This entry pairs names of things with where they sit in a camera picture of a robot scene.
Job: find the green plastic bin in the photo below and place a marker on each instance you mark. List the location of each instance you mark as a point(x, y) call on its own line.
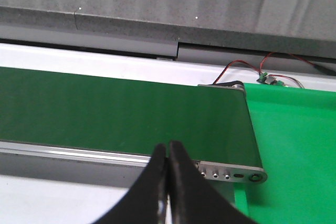
point(295, 131)

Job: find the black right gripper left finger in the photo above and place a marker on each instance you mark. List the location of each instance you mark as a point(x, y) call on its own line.
point(146, 199)

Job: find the green conveyor belt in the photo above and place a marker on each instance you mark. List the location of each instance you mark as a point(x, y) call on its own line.
point(71, 110)

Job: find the aluminium conveyor frame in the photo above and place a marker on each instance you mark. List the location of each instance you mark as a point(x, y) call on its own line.
point(108, 168)

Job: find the grey speckled stone counter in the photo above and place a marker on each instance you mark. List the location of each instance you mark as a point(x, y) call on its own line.
point(167, 27)

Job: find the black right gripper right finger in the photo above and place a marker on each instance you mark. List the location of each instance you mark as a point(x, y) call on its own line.
point(192, 198)

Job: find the small green circuit board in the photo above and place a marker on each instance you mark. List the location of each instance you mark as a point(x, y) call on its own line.
point(267, 79)

